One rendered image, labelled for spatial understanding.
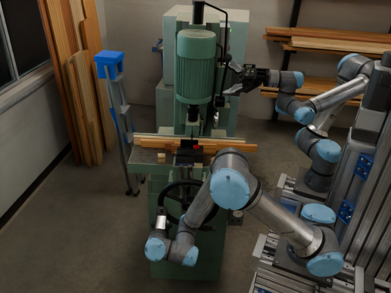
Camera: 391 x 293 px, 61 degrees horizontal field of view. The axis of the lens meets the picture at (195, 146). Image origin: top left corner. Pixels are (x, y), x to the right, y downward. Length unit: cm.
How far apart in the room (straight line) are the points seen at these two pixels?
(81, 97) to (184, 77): 156
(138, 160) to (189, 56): 58
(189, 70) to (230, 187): 70
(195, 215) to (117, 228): 141
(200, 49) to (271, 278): 101
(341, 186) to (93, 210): 193
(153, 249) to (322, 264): 56
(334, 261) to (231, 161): 46
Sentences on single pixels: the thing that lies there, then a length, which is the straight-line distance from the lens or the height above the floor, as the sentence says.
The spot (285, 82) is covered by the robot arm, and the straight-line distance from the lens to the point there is 151.
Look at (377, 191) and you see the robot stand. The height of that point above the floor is 111.
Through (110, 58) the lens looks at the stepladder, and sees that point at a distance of 235.
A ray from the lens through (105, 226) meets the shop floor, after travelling 263.
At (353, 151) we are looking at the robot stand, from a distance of 136.
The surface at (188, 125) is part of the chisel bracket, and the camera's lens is 165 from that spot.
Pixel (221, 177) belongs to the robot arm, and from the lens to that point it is 95.
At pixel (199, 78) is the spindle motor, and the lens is 151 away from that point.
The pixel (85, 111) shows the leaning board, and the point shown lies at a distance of 300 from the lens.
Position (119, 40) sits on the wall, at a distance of 415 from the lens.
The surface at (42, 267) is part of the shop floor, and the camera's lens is 250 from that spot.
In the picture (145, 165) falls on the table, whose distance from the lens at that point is 166.
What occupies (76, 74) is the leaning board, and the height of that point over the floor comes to 89.
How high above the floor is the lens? 186
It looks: 32 degrees down
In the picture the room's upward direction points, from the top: 3 degrees clockwise
